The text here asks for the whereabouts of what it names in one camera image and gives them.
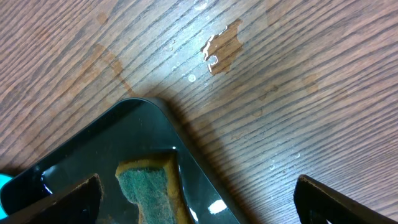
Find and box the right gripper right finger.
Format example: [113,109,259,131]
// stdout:
[294,175,397,224]

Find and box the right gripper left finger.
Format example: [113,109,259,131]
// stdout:
[1,174,103,224]

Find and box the green yellow sponge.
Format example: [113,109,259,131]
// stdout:
[115,152,193,224]

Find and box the teal plastic tray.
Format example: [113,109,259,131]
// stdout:
[0,173,14,220]

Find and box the black plastic tray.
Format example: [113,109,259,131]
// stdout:
[1,98,248,223]

